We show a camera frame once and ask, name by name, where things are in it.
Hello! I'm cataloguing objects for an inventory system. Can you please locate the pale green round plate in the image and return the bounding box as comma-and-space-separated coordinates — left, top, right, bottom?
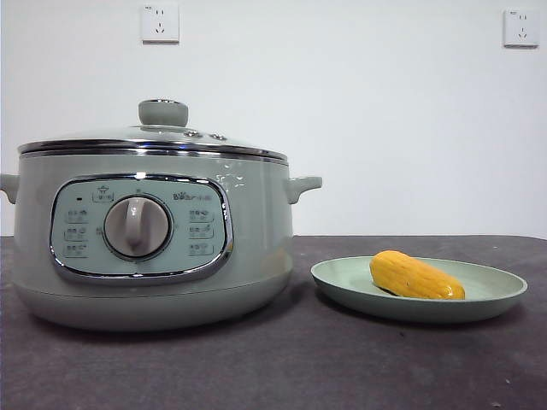
309, 255, 529, 324

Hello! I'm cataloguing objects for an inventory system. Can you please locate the white wall socket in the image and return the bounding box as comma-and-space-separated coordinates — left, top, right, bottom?
503, 9, 541, 49
141, 3, 180, 45

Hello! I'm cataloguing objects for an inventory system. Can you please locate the glass lid with green knob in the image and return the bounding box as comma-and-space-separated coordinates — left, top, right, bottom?
16, 98, 286, 163

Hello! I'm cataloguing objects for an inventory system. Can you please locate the pale green electric steamer pot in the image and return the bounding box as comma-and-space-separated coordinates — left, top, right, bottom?
0, 151, 324, 332

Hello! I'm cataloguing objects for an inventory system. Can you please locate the yellow corn cob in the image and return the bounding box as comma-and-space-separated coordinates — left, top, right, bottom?
368, 250, 467, 302

